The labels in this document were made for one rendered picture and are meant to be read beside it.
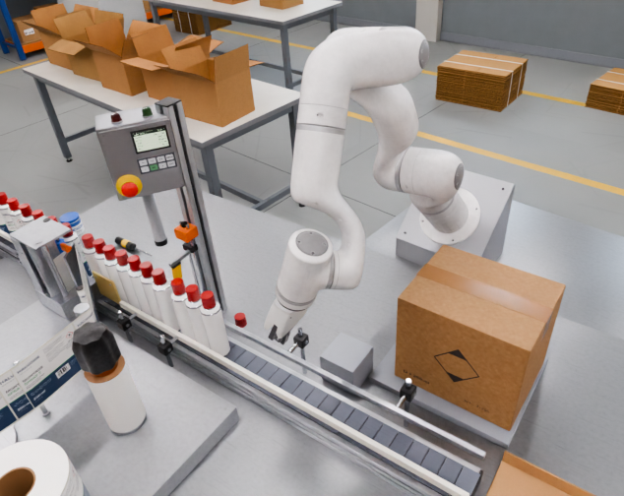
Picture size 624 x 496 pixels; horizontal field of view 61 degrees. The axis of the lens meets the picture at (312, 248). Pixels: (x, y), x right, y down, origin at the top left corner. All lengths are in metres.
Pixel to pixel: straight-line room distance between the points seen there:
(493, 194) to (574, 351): 0.51
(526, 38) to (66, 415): 5.97
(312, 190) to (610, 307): 1.08
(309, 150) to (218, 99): 1.99
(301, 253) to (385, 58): 0.39
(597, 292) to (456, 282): 0.63
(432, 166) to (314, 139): 0.46
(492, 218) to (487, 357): 0.61
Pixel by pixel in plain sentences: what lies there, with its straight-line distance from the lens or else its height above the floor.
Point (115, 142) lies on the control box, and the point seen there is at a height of 1.44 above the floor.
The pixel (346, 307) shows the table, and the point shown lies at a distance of 1.62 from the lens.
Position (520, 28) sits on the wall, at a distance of 6.61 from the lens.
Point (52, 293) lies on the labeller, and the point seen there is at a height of 0.95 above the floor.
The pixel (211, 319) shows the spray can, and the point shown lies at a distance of 1.36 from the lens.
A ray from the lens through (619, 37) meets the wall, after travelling 6.29.
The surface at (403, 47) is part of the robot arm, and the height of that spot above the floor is 1.64.
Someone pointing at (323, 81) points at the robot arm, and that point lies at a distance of 0.96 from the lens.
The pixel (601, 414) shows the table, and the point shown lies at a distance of 1.48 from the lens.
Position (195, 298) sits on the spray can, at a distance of 1.37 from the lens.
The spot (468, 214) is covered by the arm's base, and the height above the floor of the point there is 1.01.
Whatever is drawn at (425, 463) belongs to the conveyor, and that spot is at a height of 0.88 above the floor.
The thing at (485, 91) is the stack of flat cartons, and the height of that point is 0.16.
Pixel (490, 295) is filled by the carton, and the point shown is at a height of 1.12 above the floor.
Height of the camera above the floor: 1.94
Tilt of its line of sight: 37 degrees down
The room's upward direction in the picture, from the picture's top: 5 degrees counter-clockwise
